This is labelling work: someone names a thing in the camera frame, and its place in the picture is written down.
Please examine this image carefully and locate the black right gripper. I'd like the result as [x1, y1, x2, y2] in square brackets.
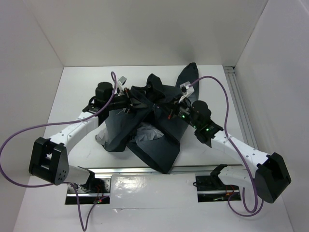
[158, 93, 199, 129]

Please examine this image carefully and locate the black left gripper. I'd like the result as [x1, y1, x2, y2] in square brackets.
[106, 88, 148, 115]

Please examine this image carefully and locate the dark navy jacket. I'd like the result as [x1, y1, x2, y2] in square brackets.
[95, 62, 199, 174]

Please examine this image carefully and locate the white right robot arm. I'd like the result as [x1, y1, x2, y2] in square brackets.
[160, 100, 291, 203]

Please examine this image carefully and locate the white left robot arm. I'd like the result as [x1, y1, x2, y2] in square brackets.
[28, 82, 133, 193]

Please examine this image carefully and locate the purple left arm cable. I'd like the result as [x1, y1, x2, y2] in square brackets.
[0, 71, 119, 232]

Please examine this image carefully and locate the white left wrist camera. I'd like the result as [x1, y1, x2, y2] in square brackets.
[116, 76, 127, 92]

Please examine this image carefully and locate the aluminium side rail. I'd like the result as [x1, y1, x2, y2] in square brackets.
[223, 66, 258, 148]

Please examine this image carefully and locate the aluminium front rail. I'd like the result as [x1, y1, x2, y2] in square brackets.
[88, 165, 217, 175]

